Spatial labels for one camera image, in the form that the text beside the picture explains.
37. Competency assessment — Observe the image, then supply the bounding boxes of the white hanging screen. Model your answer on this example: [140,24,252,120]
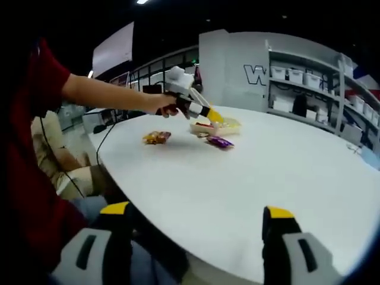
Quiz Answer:
[91,21,135,80]

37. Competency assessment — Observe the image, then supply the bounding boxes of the black bag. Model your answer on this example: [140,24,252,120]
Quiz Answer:
[292,94,307,116]

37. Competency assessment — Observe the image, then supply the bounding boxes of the group of white storage bins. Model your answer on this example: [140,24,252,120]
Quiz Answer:
[270,65,380,127]

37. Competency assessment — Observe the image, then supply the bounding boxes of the beige food container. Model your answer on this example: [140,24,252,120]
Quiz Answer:
[189,116,243,136]

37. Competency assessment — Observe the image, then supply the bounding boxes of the red hanging garment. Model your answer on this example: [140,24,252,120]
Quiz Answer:
[193,65,205,91]

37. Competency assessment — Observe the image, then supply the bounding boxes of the red blue banner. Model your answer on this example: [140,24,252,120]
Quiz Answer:
[353,66,380,93]

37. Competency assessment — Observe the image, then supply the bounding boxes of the grey metal shelving unit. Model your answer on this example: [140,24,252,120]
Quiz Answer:
[265,40,380,149]

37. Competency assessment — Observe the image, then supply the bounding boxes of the person's blue jeans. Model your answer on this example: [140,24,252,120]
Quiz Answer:
[69,195,191,285]

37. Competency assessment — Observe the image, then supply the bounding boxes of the person's red shirt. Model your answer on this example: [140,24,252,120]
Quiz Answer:
[5,38,90,268]

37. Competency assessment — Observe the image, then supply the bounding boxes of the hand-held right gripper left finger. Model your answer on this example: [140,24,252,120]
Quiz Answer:
[52,201,134,285]

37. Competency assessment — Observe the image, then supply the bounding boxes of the blue cloth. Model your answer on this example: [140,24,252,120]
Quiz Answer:
[359,147,380,172]

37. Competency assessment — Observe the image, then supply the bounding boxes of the white box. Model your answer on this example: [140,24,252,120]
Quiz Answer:
[272,99,293,113]

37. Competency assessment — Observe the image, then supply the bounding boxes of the person's left hand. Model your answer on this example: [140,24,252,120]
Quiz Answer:
[144,90,179,117]

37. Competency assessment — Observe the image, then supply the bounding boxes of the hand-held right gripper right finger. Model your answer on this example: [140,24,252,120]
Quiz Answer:
[262,205,343,285]

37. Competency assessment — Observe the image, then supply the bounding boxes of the orange food snack packet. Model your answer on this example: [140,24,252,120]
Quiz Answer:
[143,131,172,145]

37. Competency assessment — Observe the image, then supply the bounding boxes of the computer monitor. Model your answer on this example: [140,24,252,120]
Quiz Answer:
[109,72,131,87]

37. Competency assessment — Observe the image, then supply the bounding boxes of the purple food snack packet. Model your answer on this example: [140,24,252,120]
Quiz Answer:
[207,135,235,150]

